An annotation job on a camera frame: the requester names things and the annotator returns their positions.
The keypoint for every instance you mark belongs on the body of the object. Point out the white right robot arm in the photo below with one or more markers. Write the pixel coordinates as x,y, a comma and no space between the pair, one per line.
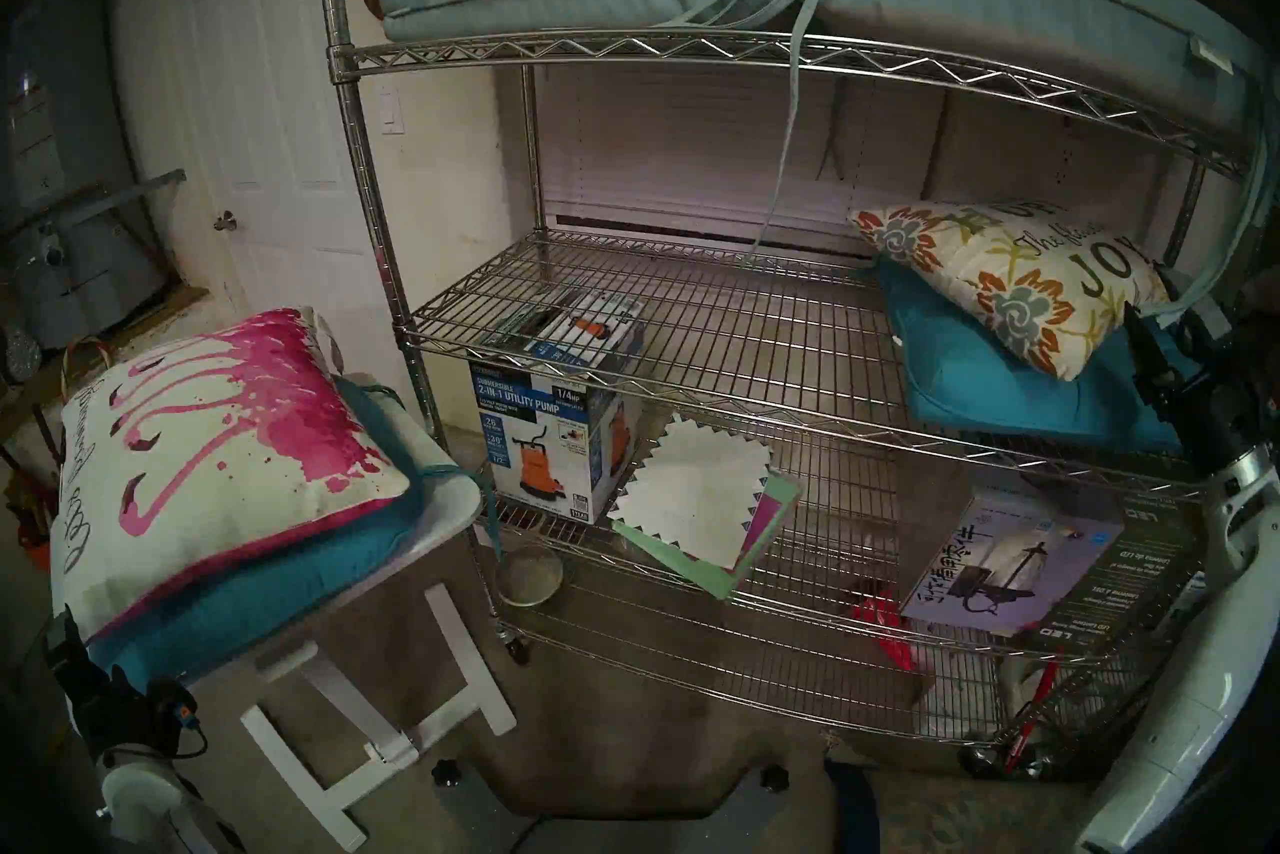
1180,712

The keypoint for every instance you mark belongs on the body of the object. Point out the dark blue cloth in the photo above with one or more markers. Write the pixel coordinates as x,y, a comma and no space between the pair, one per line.
855,812

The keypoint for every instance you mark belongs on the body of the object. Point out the teal flat seat cushion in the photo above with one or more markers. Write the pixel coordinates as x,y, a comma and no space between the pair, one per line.
250,602

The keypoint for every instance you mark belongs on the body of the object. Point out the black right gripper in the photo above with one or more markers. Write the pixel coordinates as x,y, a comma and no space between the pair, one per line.
1215,412

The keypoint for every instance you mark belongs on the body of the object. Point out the pink paper sheet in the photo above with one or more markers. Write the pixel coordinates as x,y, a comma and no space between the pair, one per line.
765,522

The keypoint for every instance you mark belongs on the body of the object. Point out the brown wooden ledge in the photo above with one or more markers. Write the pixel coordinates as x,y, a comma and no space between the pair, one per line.
130,327

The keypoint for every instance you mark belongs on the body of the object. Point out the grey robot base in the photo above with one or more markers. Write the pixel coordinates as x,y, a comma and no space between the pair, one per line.
620,827

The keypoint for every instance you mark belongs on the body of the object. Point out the white panel door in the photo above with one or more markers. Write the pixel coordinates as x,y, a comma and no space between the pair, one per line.
270,62

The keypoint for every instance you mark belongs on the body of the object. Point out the patterned grey cloth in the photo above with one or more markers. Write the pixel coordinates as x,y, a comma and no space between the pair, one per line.
980,817

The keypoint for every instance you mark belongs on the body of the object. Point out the green paper sheet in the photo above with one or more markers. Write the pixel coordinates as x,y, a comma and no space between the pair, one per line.
735,577

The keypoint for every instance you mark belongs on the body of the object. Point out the orange bucket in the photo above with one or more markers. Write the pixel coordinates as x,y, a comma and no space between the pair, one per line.
35,554

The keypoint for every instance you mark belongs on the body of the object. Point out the red plastic bag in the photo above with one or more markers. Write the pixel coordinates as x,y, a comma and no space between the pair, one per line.
883,627

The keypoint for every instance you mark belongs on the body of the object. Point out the striped candy cane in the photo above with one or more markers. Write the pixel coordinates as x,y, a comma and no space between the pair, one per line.
85,347

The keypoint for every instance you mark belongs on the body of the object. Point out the LED lamp box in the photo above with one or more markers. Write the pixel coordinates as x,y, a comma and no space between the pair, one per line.
1010,552

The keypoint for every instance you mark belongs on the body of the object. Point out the grey water heater tank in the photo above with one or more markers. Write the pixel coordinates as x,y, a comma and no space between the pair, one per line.
70,282

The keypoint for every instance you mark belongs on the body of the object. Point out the floral JOY throw pillow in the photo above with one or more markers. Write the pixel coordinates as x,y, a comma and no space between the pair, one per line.
1010,282

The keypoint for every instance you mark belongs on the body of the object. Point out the silver round ornament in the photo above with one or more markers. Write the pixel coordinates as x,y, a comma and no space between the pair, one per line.
18,354

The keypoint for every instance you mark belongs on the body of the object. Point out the white light switch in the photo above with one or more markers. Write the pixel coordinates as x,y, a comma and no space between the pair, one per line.
391,112

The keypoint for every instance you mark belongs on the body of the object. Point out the teal tufted seat cushion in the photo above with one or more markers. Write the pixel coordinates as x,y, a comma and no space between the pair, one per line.
960,392

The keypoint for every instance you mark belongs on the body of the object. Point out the clear glass bowl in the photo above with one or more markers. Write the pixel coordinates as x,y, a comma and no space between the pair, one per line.
530,577

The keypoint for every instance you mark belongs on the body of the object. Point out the white folding table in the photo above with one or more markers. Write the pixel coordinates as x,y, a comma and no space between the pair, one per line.
460,692

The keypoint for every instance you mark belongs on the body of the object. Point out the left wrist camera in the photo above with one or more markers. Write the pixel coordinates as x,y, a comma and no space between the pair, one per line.
175,707

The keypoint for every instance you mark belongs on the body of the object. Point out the metal door knob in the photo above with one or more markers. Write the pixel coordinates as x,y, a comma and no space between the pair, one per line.
225,221

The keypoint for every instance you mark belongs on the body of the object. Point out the black base knob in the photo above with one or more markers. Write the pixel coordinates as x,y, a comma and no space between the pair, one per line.
447,773
775,778

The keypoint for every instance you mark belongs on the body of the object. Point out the utility pump box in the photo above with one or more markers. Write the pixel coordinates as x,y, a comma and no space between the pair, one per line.
530,452

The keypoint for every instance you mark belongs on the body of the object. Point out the white scalloped paper sheet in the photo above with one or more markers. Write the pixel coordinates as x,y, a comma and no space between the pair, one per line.
695,492

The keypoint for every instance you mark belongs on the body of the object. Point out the black caster wheel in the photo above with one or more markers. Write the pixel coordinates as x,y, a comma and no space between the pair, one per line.
517,647

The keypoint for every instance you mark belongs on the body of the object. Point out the pink flamingo throw pillow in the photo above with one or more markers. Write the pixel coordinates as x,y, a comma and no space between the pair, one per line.
220,462

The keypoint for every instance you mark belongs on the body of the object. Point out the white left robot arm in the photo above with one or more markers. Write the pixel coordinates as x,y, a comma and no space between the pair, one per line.
140,797

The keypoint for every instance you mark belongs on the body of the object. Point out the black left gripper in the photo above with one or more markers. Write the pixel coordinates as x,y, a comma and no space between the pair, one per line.
110,707

